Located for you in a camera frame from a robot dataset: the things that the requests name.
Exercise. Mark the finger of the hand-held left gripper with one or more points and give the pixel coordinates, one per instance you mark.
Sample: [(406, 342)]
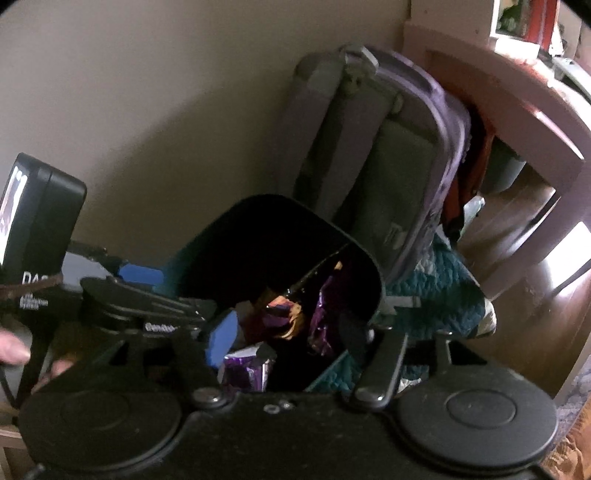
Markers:
[(141, 273), (147, 300)]

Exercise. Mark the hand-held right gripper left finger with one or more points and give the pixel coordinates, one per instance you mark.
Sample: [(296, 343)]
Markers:
[(221, 339)]

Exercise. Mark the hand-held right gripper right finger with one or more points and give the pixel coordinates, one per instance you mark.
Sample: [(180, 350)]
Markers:
[(385, 364)]

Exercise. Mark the purple and white wrapper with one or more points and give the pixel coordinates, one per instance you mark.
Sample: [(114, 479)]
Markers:
[(249, 369)]

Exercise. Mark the orange and purple wrapper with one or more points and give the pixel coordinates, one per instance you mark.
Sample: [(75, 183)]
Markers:
[(281, 316)]

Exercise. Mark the purple snack bag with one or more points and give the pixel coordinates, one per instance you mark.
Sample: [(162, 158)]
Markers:
[(325, 318)]

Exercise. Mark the dark green bin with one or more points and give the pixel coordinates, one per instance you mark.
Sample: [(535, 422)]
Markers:
[(277, 240)]

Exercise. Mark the person's left hand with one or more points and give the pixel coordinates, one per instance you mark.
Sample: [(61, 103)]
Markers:
[(16, 350)]

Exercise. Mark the green and white quilt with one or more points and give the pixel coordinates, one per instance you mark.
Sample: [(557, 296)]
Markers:
[(443, 295)]

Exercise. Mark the purple grey backpack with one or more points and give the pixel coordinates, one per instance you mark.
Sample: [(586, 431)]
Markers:
[(369, 161)]

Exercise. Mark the red cloth bag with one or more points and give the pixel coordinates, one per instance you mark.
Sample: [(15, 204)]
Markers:
[(471, 161)]

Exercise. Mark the grey container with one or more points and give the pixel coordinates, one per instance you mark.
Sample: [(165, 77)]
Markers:
[(505, 166)]

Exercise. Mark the pink table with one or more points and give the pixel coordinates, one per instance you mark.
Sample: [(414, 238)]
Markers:
[(521, 115)]

